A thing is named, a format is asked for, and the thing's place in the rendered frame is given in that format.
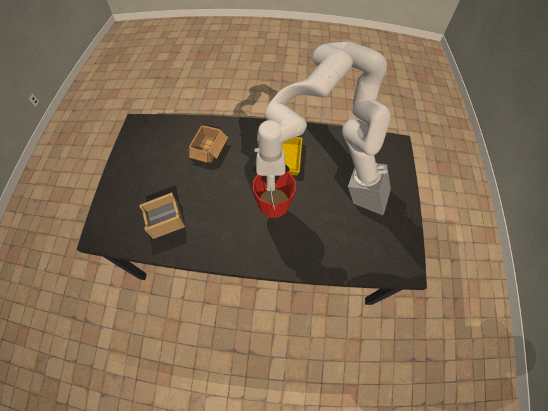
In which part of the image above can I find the wooden crate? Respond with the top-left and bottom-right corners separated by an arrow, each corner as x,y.
140,194 -> 184,238

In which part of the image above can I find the yellow shallow tray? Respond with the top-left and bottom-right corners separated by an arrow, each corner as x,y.
282,137 -> 302,176

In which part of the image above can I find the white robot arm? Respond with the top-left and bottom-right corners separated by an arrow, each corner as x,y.
255,42 -> 391,186

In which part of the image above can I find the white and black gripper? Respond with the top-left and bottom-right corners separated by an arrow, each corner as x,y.
252,150 -> 289,183

